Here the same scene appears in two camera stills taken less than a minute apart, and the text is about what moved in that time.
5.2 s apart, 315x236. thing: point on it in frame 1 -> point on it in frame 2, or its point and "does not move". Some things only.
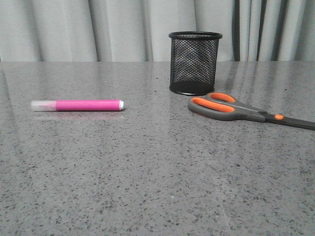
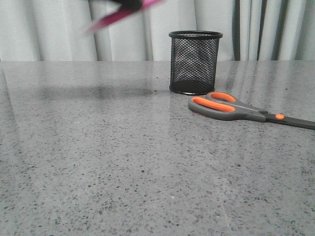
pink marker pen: (78, 105) -> (146, 4)
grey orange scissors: (222, 106) does not move
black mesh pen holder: (194, 56) does not move
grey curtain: (81, 31) does not move
